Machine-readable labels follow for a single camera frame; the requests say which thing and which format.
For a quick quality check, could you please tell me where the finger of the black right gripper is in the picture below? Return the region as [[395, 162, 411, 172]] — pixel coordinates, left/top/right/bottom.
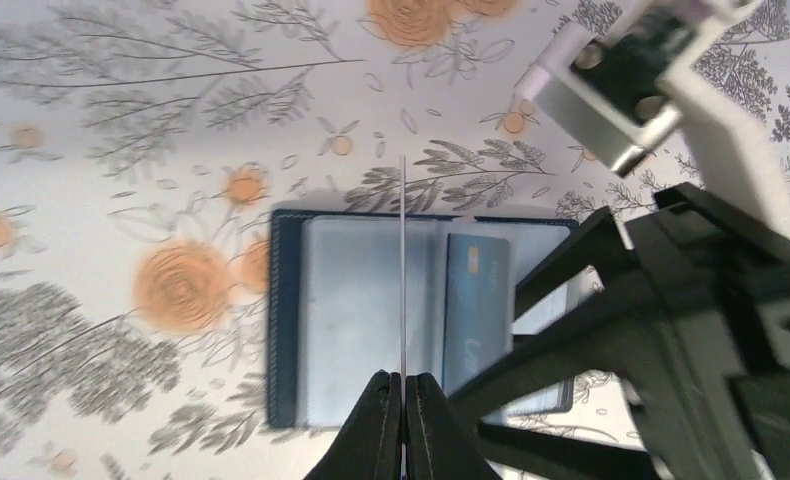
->
[[450, 292, 674, 479], [513, 207, 637, 318]]

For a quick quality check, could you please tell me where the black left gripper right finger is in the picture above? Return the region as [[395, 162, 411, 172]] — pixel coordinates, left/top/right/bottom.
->
[[405, 373, 500, 480]]

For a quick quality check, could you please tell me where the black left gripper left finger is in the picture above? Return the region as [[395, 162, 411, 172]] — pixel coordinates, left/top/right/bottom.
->
[[305, 371, 403, 480]]

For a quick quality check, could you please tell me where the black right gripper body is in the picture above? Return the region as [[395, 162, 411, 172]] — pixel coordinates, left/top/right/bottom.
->
[[628, 183, 790, 479]]

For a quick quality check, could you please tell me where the blue logo card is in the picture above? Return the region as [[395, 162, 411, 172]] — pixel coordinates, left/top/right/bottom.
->
[[443, 233, 512, 395]]

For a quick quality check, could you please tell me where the blue denim card holder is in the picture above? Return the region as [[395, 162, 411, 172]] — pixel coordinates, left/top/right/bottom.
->
[[266, 209, 578, 429]]

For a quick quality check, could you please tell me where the floral patterned table mat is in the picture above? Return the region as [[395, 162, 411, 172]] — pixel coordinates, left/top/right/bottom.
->
[[0, 1, 790, 479]]

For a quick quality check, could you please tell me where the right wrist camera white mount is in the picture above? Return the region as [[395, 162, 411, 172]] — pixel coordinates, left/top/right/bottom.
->
[[514, 1, 790, 240]]

